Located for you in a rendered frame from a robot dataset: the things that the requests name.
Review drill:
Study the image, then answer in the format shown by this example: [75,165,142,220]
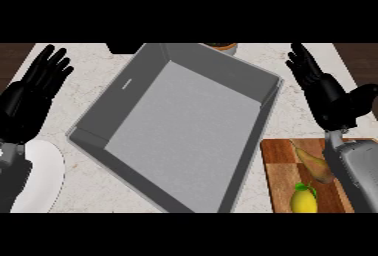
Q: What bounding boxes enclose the yellow lemon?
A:
[289,181,319,214]

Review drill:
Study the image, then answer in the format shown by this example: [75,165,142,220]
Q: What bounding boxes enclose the white plate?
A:
[9,139,66,214]

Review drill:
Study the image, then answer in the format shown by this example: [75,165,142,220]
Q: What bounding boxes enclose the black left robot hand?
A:
[0,44,75,145]

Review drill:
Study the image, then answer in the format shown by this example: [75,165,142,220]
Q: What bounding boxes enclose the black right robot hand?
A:
[285,42,378,132]

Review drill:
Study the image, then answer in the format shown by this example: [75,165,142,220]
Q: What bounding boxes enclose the orange and white pot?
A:
[202,42,239,57]

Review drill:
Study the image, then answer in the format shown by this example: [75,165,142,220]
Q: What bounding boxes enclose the black object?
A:
[105,42,145,55]

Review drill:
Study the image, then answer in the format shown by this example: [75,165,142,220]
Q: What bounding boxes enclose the brown wooden cutting board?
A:
[258,137,378,214]

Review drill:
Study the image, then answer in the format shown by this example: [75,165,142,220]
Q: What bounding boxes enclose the large grey box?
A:
[65,42,285,214]

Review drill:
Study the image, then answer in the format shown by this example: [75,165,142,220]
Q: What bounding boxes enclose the brown pear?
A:
[288,139,337,185]

